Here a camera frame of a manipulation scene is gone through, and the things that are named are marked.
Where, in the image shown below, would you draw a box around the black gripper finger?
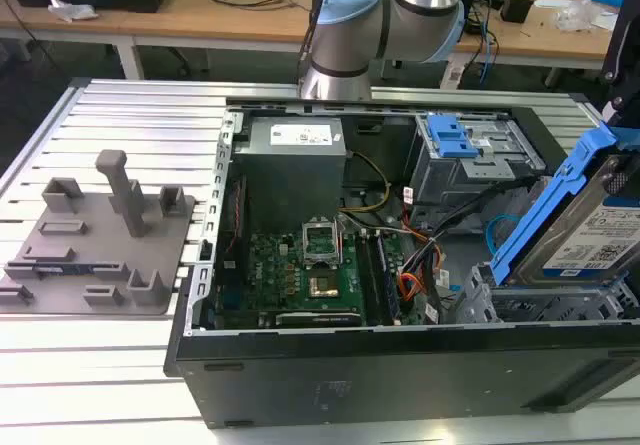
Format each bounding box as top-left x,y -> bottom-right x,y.
603,156 -> 635,197

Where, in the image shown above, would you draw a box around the hard disk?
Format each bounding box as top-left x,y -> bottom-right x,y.
488,123 -> 640,287

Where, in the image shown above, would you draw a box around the blue disk data wire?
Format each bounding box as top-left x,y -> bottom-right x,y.
486,213 -> 522,259

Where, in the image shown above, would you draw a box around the metal disk bay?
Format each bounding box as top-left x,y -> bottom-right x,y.
449,259 -> 640,325

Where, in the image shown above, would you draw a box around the RAM slot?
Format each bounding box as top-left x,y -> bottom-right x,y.
372,234 -> 394,325
363,232 -> 384,326
355,232 -> 374,326
379,237 -> 402,324

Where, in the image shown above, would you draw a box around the clear plastic bag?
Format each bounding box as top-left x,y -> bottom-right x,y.
553,0 -> 604,32

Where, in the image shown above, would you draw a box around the wooden desk with clutter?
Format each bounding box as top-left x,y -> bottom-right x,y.
447,0 -> 640,89

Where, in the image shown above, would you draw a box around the small black device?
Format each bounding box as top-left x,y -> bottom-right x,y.
499,0 -> 537,22

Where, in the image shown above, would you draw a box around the metal drive cage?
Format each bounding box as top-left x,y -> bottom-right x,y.
403,112 -> 547,219

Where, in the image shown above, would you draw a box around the blue drive cage latch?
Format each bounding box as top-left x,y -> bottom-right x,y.
427,114 -> 480,160

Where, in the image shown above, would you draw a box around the metal locking lever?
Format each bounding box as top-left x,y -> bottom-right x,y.
335,212 -> 349,266

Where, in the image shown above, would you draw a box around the metal socket cover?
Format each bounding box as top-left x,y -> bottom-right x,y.
301,218 -> 340,267

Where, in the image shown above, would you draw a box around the CPU socket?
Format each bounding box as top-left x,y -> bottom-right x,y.
305,270 -> 344,301

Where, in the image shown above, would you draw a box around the gray power supply unit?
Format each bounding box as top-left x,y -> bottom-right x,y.
233,116 -> 350,236

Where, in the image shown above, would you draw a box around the black graphics card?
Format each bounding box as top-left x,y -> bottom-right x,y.
257,309 -> 362,330

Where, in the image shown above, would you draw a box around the black open PC case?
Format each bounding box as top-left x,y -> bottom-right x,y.
164,92 -> 640,429

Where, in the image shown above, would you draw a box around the green motherboard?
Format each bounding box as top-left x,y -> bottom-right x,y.
214,229 -> 437,329

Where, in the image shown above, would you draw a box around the wooden desk with white legs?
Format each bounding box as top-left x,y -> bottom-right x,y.
0,0 -> 324,82

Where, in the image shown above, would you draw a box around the gray parts rack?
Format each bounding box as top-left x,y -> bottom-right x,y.
0,148 -> 199,317

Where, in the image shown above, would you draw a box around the crumpled white plastic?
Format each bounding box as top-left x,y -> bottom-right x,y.
47,0 -> 100,22

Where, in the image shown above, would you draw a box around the RAM stick with blue label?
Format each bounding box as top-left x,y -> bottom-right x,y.
6,261 -> 127,277

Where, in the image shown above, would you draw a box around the blue hanging cable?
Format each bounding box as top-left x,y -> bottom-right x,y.
478,29 -> 498,86

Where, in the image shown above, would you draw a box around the black cable bundle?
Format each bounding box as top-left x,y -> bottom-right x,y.
398,174 -> 544,319

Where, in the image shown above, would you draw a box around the yellow and black wires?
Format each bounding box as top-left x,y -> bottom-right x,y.
339,152 -> 393,214

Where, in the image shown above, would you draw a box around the red orange yellow wire bundle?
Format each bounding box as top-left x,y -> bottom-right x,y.
397,242 -> 447,312

